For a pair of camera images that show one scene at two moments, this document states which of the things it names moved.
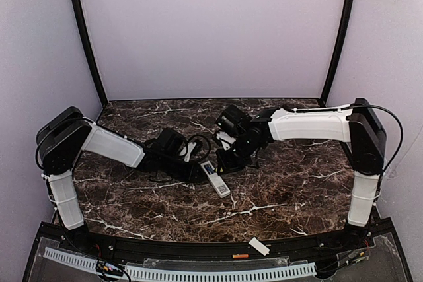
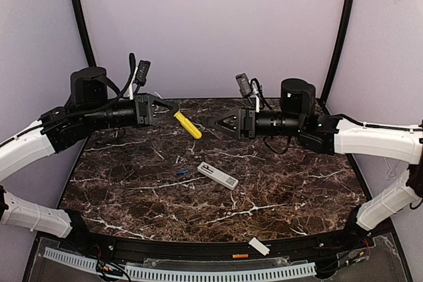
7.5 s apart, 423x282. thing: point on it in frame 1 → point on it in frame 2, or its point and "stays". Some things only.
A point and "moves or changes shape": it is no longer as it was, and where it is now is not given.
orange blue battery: [240, 256] stays
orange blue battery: [209, 169] moves or changes shape
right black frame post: [342, 34] stays
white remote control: [217, 182] moves or changes shape
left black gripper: [190, 170] → [141, 109]
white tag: [260, 246] stays
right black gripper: [229, 158] → [248, 123]
